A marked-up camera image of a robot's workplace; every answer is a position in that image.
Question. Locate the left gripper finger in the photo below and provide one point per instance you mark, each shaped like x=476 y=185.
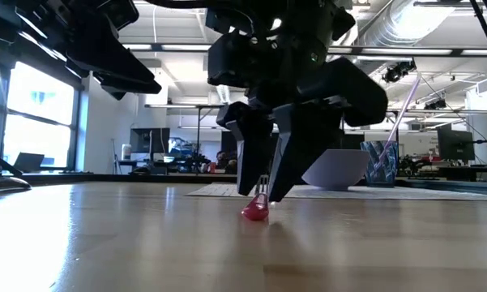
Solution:
x=129 y=86
x=105 y=52

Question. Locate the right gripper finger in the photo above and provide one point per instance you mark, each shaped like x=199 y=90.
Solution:
x=304 y=146
x=253 y=150

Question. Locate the purple bowl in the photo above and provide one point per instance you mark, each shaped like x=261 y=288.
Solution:
x=332 y=170

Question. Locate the dark glass cup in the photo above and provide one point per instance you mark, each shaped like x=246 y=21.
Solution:
x=366 y=162

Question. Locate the pink straw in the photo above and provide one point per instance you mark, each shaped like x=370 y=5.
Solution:
x=405 y=106

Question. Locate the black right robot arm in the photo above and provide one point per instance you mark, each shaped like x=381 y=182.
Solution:
x=300 y=8

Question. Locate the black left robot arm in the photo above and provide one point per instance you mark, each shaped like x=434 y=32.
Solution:
x=4 y=16

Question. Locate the person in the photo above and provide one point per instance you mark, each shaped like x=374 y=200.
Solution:
x=226 y=162

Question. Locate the black computer monitor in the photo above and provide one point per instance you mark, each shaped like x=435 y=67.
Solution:
x=150 y=140
x=455 y=144

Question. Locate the white canister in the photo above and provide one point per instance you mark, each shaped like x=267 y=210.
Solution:
x=126 y=152

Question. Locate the large window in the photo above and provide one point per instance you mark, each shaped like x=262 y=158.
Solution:
x=36 y=121

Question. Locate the black ceiling spotlight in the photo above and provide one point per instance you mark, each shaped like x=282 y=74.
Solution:
x=397 y=73
x=435 y=104

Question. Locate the black laptop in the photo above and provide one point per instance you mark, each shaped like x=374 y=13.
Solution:
x=29 y=162

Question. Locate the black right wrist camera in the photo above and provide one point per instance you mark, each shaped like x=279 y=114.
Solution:
x=348 y=93

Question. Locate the silver ventilation duct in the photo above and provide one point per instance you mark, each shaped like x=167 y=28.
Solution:
x=393 y=24

